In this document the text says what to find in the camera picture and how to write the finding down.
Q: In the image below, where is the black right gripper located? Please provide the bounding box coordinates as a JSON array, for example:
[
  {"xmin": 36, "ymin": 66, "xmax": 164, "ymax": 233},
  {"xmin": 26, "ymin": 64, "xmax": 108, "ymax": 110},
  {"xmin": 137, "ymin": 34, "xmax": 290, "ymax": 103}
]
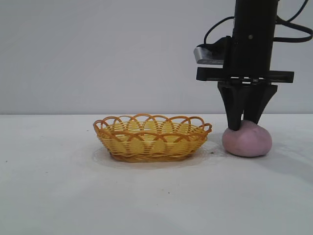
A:
[{"xmin": 196, "ymin": 29, "xmax": 294, "ymax": 131}]

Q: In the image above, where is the pink round bun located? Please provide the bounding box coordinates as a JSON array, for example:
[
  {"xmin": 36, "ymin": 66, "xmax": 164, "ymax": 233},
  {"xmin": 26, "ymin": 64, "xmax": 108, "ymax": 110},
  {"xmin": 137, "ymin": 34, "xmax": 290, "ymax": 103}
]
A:
[{"xmin": 222, "ymin": 119, "xmax": 273, "ymax": 157}]

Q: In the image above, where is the yellow woven plastic basket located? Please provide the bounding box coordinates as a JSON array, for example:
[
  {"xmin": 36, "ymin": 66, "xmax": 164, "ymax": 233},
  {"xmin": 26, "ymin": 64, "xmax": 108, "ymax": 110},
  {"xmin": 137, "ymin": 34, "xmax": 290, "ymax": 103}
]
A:
[{"xmin": 92, "ymin": 113, "xmax": 213, "ymax": 163}]

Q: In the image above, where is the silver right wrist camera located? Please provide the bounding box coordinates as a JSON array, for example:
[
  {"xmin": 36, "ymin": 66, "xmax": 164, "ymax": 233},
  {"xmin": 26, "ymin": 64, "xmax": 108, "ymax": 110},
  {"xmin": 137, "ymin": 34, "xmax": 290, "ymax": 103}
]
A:
[{"xmin": 194, "ymin": 36, "xmax": 232, "ymax": 66}]

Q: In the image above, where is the looped black right camera cable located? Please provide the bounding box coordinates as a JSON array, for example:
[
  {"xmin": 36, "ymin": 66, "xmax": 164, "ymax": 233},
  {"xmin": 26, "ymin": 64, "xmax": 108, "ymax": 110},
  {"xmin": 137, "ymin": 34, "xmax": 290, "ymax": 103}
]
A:
[{"xmin": 203, "ymin": 16, "xmax": 235, "ymax": 48}]

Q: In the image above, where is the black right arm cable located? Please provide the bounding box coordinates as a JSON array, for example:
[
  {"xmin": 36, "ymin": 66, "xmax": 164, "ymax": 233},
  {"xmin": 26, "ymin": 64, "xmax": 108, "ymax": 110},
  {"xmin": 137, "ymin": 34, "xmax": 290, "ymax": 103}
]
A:
[{"xmin": 272, "ymin": 0, "xmax": 313, "ymax": 43}]

